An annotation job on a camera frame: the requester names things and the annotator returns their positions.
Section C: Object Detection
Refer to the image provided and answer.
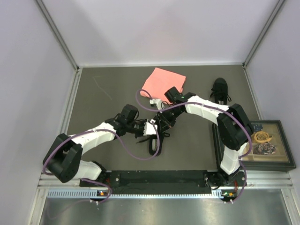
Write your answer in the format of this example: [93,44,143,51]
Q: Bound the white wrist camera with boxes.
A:
[150,99,164,110]
[143,119,158,136]

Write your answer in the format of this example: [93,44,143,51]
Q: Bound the aluminium frame rail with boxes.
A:
[37,171,293,188]

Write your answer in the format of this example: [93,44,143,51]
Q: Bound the dark framed compartment box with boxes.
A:
[212,120,296,174]

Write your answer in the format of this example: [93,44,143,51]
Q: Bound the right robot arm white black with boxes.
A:
[150,87,254,186]

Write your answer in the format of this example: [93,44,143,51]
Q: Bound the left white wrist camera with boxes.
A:
[143,119,158,136]

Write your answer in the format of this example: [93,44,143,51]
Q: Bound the grey slotted cable duct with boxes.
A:
[47,189,229,199]

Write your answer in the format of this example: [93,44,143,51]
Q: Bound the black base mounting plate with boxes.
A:
[79,170,248,194]

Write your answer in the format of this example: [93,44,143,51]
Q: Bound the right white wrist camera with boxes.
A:
[150,99,164,110]

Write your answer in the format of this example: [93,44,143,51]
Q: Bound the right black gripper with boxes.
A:
[157,106,183,134]

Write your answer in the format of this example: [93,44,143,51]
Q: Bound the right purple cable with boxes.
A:
[135,90,253,203]

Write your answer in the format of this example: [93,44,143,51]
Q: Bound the purple cable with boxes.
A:
[42,120,160,204]
[135,90,253,203]

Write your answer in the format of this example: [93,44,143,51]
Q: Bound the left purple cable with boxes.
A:
[42,120,160,204]

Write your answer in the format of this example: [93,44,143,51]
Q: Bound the black sneaker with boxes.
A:
[149,116,170,156]
[210,77,232,105]

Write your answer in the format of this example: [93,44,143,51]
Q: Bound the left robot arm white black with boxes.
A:
[43,105,153,186]

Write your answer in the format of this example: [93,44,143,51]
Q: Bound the pink folded cloth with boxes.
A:
[142,67,186,103]

